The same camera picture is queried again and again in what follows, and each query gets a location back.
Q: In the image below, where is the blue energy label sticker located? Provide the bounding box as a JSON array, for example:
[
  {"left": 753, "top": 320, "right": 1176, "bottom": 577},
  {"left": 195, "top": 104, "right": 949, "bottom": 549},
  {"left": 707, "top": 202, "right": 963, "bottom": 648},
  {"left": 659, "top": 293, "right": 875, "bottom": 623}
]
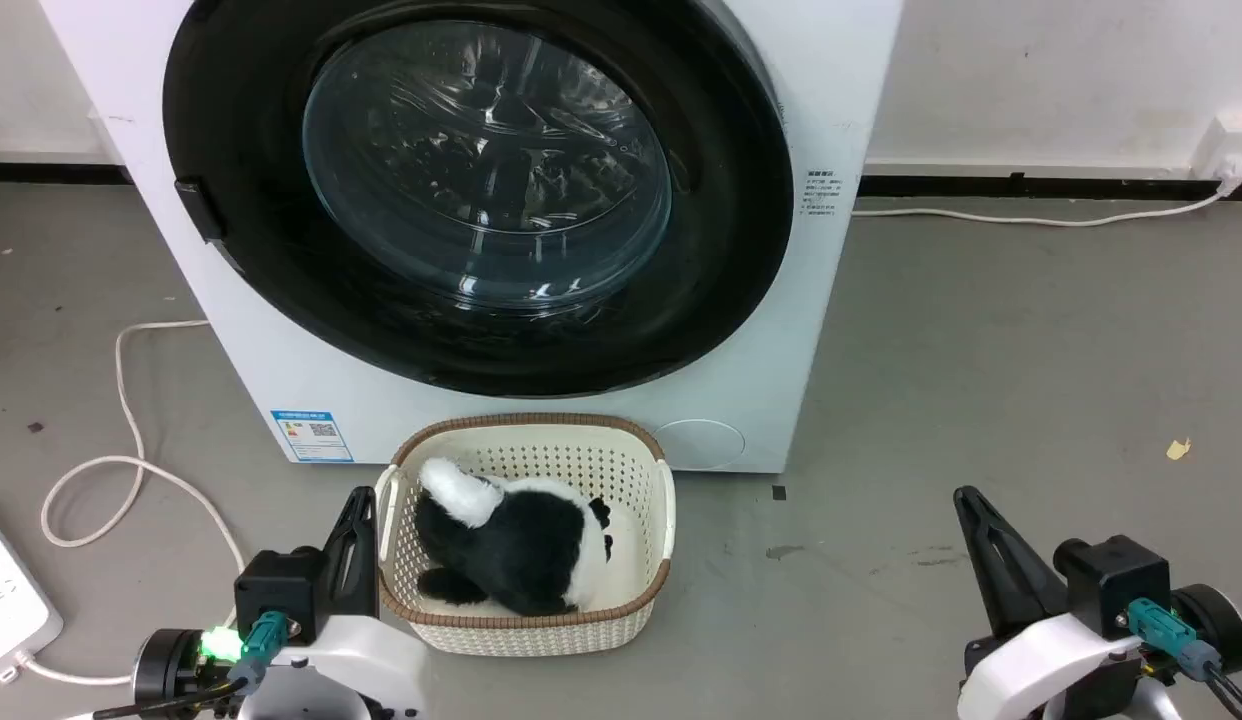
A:
[{"left": 271, "top": 409, "right": 355, "bottom": 464}]

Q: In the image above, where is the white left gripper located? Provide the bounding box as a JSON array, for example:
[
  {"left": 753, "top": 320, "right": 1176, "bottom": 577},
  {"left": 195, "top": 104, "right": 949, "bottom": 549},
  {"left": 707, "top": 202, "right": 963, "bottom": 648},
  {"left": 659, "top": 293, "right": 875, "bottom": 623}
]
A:
[{"left": 239, "top": 487, "right": 429, "bottom": 720}]

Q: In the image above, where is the cream woven laundry basket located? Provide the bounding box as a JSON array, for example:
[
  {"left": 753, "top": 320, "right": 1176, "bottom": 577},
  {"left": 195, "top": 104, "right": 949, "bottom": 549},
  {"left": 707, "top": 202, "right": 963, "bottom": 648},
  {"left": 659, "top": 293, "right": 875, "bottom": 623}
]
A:
[{"left": 374, "top": 413, "right": 677, "bottom": 658}]

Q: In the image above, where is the thin white wall cable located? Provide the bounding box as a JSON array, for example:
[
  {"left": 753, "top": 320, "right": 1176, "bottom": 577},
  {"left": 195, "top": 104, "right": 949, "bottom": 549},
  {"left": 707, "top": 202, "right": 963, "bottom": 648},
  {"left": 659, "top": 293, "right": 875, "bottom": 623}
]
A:
[{"left": 851, "top": 186, "right": 1232, "bottom": 228}]

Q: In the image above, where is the long white looped power cable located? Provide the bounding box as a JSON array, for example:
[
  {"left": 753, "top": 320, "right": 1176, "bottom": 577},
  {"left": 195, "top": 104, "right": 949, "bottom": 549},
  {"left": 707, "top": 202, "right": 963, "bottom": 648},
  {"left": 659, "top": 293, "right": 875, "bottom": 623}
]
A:
[{"left": 0, "top": 319, "right": 247, "bottom": 687}]

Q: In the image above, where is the small printed text sticker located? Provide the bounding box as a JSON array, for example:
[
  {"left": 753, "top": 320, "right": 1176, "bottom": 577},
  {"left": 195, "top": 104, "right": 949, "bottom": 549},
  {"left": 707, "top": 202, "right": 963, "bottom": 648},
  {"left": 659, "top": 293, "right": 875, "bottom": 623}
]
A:
[{"left": 801, "top": 169, "right": 844, "bottom": 218}]

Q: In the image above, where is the black round glass washer door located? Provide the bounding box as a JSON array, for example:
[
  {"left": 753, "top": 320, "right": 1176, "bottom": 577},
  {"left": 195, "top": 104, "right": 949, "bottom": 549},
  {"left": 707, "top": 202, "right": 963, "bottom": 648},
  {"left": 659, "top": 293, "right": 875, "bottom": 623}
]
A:
[{"left": 163, "top": 0, "right": 795, "bottom": 398}]

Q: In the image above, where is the round white filter cover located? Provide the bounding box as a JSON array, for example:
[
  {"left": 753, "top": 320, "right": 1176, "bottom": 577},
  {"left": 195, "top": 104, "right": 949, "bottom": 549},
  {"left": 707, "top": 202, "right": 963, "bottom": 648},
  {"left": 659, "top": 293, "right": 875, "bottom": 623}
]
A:
[{"left": 652, "top": 418, "right": 747, "bottom": 471}]

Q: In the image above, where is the black and white panda plush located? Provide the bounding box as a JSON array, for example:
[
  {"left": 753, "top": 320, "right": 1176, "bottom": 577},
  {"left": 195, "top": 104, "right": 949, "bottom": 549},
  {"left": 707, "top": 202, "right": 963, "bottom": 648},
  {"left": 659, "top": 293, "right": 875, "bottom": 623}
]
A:
[{"left": 413, "top": 457, "right": 615, "bottom": 618}]

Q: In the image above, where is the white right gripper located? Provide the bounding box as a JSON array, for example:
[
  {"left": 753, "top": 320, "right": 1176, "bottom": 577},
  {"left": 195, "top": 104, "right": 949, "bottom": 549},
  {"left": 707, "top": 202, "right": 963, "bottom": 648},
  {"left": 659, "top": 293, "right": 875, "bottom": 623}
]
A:
[{"left": 953, "top": 486, "right": 1147, "bottom": 720}]

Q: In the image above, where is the teal plug black right cable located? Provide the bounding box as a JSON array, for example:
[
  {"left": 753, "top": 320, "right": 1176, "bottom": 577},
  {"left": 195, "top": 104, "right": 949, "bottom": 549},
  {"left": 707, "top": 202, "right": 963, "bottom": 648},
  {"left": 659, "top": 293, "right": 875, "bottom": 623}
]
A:
[{"left": 1126, "top": 598, "right": 1242, "bottom": 720}]

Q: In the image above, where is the white power strip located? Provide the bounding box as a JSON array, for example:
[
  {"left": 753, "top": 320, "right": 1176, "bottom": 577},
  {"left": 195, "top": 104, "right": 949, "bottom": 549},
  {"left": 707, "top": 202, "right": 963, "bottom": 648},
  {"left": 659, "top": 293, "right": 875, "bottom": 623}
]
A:
[{"left": 0, "top": 508, "right": 64, "bottom": 674}]

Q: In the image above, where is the white wall socket plug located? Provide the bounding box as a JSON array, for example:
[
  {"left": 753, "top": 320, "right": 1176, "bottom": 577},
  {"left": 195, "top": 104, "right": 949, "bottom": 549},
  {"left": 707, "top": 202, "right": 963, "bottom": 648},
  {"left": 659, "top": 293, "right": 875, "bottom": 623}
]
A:
[{"left": 1191, "top": 112, "right": 1242, "bottom": 193}]

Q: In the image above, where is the white washing machine body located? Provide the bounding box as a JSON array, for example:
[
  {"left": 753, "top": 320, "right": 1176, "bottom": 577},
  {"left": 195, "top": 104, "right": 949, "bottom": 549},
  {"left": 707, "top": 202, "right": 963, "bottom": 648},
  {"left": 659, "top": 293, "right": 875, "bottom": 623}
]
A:
[{"left": 38, "top": 0, "right": 904, "bottom": 474}]

